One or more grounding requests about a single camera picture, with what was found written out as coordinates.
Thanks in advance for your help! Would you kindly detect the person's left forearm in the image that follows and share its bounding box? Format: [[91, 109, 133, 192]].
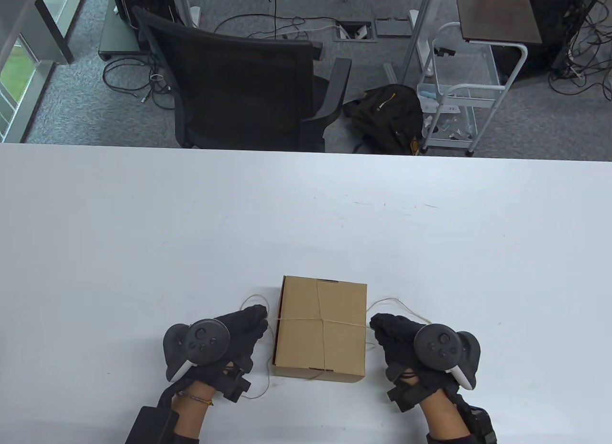
[[171, 379, 218, 437]]

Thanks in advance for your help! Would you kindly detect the silver metal desk leg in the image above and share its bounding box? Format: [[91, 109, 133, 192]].
[[401, 0, 438, 83]]

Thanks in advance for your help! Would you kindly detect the white wire trolley cart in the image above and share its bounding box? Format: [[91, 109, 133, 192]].
[[415, 22, 529, 157]]

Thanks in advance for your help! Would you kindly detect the tangle of black cables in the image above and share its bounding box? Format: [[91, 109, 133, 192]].
[[547, 0, 612, 102], [103, 56, 177, 111]]

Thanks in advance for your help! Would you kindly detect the person's right forearm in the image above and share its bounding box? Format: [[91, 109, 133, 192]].
[[421, 390, 471, 440]]

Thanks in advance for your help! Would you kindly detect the thin braided bracelet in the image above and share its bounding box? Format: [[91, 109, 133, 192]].
[[178, 391, 214, 407]]

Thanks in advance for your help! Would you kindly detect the person's left hand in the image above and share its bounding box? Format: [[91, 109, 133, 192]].
[[184, 304, 269, 393]]

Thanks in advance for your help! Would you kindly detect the open floor socket box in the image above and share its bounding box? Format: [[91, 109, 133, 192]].
[[333, 21, 378, 43]]

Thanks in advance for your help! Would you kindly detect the black mesh office chair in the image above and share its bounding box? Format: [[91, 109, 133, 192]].
[[131, 6, 353, 153]]

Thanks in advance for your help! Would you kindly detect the person's right hand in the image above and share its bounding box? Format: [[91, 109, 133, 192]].
[[370, 313, 460, 407]]

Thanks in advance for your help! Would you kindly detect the dark brown side desk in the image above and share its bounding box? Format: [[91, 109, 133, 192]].
[[453, 0, 543, 44]]

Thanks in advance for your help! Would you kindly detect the dark grey stand base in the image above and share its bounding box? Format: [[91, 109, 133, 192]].
[[98, 0, 149, 62]]

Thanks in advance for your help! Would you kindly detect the grey and white controller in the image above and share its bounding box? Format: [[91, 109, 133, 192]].
[[414, 323, 481, 391], [164, 319, 231, 382]]

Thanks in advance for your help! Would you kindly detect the long black floor cable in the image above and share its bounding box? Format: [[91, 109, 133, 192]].
[[214, 0, 335, 38]]

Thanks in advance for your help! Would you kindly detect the brown cardboard box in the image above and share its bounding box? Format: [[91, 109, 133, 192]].
[[273, 275, 368, 385]]

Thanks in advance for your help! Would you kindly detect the black backpack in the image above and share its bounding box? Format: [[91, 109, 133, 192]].
[[342, 84, 425, 156]]

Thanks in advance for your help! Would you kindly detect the window with grey frame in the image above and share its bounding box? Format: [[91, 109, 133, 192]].
[[0, 0, 91, 143]]

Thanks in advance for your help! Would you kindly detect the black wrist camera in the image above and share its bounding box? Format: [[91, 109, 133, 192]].
[[220, 363, 252, 403], [386, 367, 422, 413]]

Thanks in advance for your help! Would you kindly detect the grey floor cover plate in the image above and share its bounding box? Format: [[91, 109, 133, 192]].
[[374, 17, 413, 37]]

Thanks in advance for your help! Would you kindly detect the thin beige twine string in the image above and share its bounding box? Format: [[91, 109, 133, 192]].
[[239, 279, 433, 400]]

